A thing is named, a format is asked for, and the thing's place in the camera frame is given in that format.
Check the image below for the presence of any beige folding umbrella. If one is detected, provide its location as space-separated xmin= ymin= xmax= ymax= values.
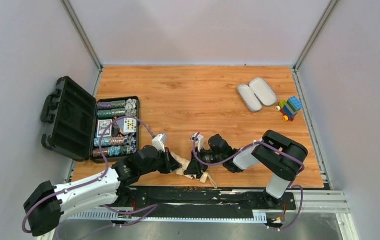
xmin=171 ymin=152 xmax=218 ymax=189

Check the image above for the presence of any grey glasses case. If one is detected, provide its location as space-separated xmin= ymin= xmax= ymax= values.
xmin=236 ymin=77 xmax=278 ymax=113

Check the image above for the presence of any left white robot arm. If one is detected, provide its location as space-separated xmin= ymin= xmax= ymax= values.
xmin=22 ymin=145 xmax=181 ymax=237

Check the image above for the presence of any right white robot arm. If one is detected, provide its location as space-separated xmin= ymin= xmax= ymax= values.
xmin=190 ymin=130 xmax=308 ymax=200

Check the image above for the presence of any black poker chip case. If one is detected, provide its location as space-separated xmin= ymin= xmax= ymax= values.
xmin=40 ymin=76 xmax=140 ymax=163

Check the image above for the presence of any colourful toy block car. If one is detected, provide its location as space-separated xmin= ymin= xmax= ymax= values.
xmin=275 ymin=96 xmax=303 ymax=122

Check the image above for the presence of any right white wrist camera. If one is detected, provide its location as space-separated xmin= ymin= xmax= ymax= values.
xmin=190 ymin=132 xmax=204 ymax=152

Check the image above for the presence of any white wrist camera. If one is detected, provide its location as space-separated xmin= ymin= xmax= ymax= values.
xmin=151 ymin=133 xmax=167 ymax=153
xmin=190 ymin=132 xmax=204 ymax=152

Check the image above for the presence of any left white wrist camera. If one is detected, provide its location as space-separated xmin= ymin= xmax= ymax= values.
xmin=151 ymin=133 xmax=167 ymax=153

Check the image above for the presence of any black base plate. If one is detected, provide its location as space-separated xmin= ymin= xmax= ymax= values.
xmin=114 ymin=186 xmax=297 ymax=219

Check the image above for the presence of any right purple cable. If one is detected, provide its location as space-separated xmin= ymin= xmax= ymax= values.
xmin=192 ymin=134 xmax=306 ymax=231

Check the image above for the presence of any purple cable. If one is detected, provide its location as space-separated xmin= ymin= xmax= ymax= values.
xmin=192 ymin=134 xmax=306 ymax=231
xmin=21 ymin=115 xmax=159 ymax=240

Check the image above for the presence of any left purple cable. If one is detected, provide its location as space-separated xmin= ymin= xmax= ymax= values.
xmin=21 ymin=115 xmax=159 ymax=240

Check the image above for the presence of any aluminium frame rail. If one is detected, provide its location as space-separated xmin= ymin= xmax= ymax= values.
xmin=64 ymin=187 xmax=349 ymax=224

